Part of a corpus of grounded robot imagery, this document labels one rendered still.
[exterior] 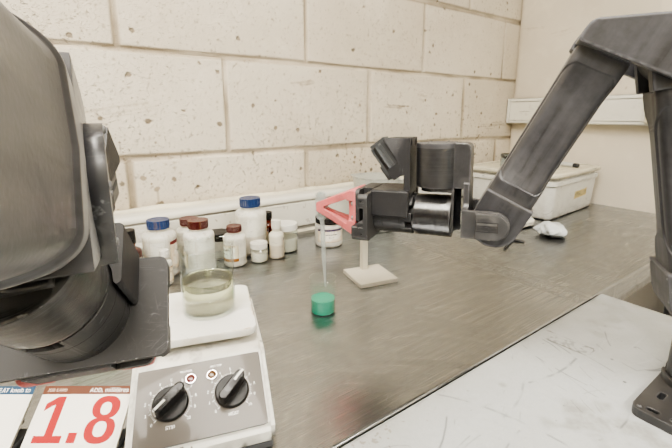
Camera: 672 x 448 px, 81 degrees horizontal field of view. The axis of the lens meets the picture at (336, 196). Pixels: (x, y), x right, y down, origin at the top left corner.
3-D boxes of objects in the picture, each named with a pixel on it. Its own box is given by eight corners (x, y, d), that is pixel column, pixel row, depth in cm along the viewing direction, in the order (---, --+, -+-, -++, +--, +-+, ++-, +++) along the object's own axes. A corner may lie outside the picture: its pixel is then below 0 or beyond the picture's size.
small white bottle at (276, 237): (277, 260, 86) (275, 222, 85) (266, 257, 88) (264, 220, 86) (287, 256, 89) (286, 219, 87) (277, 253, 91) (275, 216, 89)
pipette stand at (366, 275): (398, 281, 75) (400, 217, 73) (360, 288, 72) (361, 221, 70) (378, 267, 83) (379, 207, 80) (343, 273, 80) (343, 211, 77)
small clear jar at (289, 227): (300, 252, 92) (299, 224, 90) (275, 254, 90) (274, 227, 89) (295, 244, 97) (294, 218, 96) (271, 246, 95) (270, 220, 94)
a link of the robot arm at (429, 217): (404, 187, 52) (458, 190, 49) (414, 181, 57) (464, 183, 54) (404, 237, 53) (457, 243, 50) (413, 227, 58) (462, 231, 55)
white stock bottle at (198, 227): (222, 267, 83) (219, 217, 80) (204, 278, 77) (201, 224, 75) (198, 263, 84) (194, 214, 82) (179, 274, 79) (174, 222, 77)
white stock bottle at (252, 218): (256, 258, 87) (254, 201, 85) (229, 254, 90) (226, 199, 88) (273, 248, 94) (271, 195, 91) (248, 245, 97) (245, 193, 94)
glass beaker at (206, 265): (207, 332, 42) (201, 257, 41) (169, 316, 46) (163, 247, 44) (252, 305, 48) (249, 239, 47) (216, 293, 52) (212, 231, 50)
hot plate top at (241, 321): (254, 335, 43) (254, 328, 42) (132, 355, 39) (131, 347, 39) (245, 289, 54) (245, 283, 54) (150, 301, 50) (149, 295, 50)
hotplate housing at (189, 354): (277, 450, 37) (274, 376, 36) (124, 490, 33) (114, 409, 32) (251, 331, 58) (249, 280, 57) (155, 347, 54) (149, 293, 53)
